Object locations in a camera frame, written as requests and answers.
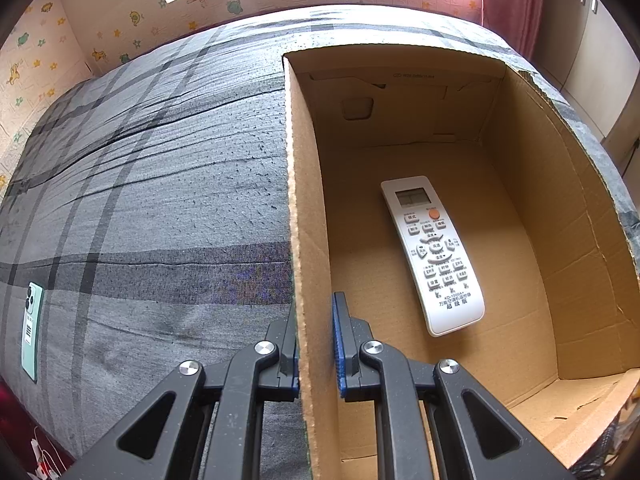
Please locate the grey plaid bed sheet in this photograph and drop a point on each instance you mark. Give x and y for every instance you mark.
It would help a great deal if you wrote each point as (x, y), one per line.
(150, 185)

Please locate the white remote control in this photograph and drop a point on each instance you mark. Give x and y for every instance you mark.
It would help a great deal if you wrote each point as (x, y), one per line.
(435, 260)

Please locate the brown cardboard box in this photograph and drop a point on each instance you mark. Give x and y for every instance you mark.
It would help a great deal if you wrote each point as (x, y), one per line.
(310, 210)

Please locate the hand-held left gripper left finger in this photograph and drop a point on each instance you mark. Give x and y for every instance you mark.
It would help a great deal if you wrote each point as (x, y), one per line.
(286, 360)

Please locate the pink curtain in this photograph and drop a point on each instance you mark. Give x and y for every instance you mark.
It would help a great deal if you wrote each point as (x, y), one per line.
(515, 0)

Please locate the red cloth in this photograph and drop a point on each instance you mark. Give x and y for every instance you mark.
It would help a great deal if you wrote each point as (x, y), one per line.
(20, 420)

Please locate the green smartphone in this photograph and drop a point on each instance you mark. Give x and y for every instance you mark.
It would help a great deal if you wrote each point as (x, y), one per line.
(32, 330)

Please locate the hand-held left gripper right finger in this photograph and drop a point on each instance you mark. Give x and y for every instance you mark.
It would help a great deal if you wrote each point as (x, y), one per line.
(340, 350)

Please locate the white cabinet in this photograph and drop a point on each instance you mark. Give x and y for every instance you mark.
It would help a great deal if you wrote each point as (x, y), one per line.
(590, 60)

